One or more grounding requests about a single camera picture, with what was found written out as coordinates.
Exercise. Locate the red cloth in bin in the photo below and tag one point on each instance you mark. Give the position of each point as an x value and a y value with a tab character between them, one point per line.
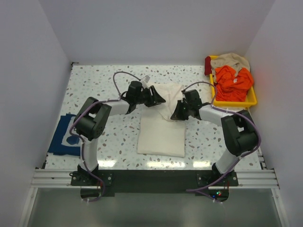
208	67

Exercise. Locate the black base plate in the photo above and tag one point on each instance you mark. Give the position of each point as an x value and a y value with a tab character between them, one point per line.
110	182

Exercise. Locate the cream t shirt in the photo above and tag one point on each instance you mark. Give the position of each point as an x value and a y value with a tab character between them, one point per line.
159	135

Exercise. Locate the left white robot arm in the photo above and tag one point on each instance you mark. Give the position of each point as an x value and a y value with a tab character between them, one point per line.
91	119

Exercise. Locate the yellow plastic bin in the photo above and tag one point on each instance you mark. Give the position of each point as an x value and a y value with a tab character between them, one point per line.
250	98

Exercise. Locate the beige t shirt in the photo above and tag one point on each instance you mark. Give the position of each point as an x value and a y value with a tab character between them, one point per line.
232	60

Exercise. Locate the orange t shirt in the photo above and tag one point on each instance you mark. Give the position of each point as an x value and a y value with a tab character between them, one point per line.
231	87

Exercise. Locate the folded blue white t shirt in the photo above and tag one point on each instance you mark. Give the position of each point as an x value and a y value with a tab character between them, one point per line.
62	142

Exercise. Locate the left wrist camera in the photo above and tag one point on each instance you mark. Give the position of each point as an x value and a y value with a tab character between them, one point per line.
145	81

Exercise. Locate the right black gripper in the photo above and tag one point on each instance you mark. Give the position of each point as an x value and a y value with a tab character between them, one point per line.
182	110

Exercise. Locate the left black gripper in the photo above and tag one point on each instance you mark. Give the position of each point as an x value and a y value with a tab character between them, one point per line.
151	96

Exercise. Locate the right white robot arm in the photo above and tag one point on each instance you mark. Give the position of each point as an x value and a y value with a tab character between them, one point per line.
239	131

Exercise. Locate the aluminium rail frame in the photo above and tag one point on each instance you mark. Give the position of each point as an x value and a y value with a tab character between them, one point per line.
157	197

